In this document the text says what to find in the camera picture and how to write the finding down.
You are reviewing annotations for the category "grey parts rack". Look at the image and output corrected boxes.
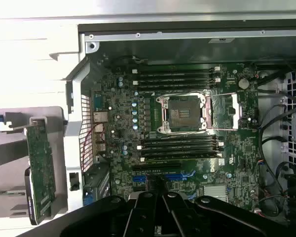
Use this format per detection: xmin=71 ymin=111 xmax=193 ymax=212
xmin=0 ymin=106 xmax=70 ymax=220

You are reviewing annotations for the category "blue expansion slot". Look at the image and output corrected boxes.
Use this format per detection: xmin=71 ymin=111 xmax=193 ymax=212
xmin=132 ymin=173 xmax=189 ymax=184

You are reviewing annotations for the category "CPU socket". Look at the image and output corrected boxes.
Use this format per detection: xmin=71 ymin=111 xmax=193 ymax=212
xmin=154 ymin=93 xmax=209 ymax=135

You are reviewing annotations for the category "black internal cable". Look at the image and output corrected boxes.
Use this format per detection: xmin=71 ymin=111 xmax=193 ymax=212
xmin=258 ymin=103 xmax=296 ymax=196

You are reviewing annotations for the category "silver chipset heat sink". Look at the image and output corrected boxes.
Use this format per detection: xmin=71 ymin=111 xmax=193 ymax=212
xmin=203 ymin=185 xmax=228 ymax=200

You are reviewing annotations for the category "metal socket cover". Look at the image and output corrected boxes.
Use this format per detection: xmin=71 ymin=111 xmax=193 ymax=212
xmin=204 ymin=91 xmax=243 ymax=131

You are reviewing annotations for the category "green motherboard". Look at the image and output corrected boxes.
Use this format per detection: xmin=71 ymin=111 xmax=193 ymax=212
xmin=88 ymin=61 xmax=262 ymax=215

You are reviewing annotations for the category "open black PC case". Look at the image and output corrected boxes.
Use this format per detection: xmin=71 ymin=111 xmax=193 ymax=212
xmin=48 ymin=9 xmax=296 ymax=237

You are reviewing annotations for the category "red black twisted wire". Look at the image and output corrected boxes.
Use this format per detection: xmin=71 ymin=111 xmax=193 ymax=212
xmin=80 ymin=122 xmax=106 ymax=172

